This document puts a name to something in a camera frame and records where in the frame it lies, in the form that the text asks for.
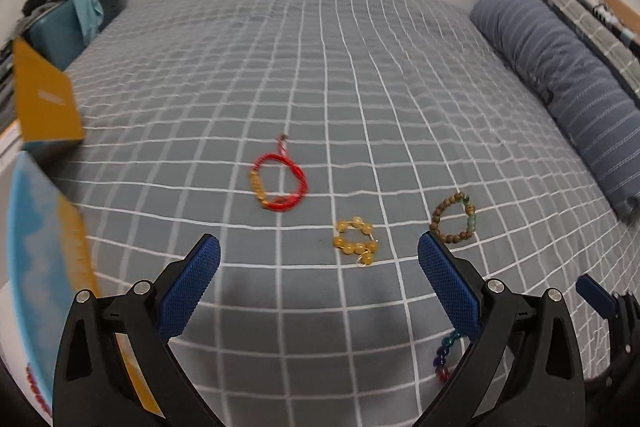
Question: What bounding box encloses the red braided cord bracelet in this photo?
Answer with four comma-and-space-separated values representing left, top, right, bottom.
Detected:
248, 133, 309, 212

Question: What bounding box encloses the wooden headboard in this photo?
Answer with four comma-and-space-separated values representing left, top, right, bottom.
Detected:
603, 0, 640, 34

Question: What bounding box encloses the blue striped pillow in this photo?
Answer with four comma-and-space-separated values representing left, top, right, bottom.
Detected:
470, 0, 639, 221

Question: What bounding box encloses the folded checked quilt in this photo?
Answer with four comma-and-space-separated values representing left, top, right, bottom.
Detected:
544, 0, 639, 105

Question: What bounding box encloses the blue yellow cardboard box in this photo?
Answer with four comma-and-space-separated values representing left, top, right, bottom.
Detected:
4, 37, 166, 423

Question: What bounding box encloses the red bead bracelet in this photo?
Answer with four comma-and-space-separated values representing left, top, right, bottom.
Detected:
24, 364, 54, 419

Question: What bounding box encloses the teal suitcase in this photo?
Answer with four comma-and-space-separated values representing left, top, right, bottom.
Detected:
24, 0, 88, 70

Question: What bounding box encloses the brown wooden bead bracelet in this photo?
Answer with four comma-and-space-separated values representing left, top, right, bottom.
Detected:
428, 190, 478, 244

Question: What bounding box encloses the multicolour glass bead bracelet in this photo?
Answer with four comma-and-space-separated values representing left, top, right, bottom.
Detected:
432, 331, 469, 384

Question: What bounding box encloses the light blue cloth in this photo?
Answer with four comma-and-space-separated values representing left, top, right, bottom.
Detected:
72, 0, 104, 46

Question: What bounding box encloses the amber yellow bead bracelet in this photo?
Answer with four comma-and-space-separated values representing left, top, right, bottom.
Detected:
332, 215, 381, 268

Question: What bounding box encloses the grey checked bed sheet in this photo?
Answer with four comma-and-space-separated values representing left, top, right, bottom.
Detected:
48, 0, 639, 426

